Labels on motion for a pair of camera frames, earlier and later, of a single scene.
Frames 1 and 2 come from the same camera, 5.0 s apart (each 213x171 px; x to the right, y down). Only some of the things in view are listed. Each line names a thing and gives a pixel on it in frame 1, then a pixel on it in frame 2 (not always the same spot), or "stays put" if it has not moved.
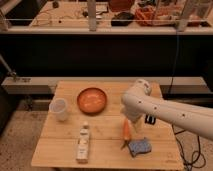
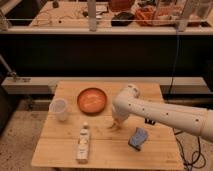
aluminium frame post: [92, 19] stays put
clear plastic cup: [59, 107] stays put
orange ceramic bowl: [91, 101] stays put
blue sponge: [140, 147] -> [137, 140]
